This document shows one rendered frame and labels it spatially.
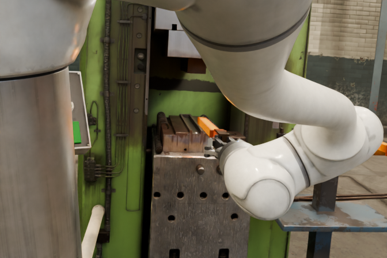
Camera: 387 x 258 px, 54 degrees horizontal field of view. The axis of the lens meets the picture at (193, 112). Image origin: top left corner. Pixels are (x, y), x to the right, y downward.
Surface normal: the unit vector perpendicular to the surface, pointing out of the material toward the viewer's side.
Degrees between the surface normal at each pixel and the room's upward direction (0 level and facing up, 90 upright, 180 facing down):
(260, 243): 90
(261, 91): 142
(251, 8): 149
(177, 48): 90
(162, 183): 90
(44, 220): 94
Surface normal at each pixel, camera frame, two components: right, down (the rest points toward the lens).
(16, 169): 0.55, 0.26
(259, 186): -0.18, -0.11
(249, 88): 0.04, 0.95
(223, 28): -0.22, 0.94
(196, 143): 0.12, 0.14
